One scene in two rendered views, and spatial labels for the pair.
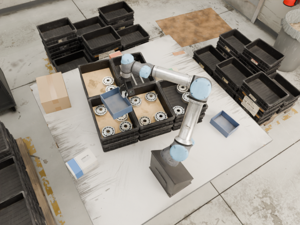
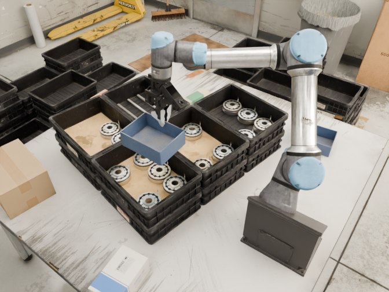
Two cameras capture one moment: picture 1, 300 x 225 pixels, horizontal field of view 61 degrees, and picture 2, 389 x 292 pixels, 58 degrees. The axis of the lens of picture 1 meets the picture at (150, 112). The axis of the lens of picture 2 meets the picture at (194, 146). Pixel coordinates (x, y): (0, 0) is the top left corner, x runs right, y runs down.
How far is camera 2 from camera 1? 0.70 m
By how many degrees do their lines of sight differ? 17
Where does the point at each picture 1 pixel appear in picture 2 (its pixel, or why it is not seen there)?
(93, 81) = (82, 137)
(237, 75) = (279, 90)
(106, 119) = (135, 185)
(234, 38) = not seen: hidden behind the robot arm
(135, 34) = (111, 78)
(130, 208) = not seen: outside the picture
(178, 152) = (308, 170)
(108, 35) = (72, 86)
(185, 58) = (206, 77)
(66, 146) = (74, 261)
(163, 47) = not seen: hidden behind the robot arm
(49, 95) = (11, 179)
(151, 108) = (200, 147)
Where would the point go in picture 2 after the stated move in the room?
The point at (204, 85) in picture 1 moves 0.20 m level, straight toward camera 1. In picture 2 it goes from (314, 36) to (333, 68)
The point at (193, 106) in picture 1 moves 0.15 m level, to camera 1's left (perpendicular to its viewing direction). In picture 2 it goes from (305, 79) to (264, 87)
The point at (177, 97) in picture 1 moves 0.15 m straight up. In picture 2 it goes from (231, 120) to (233, 97)
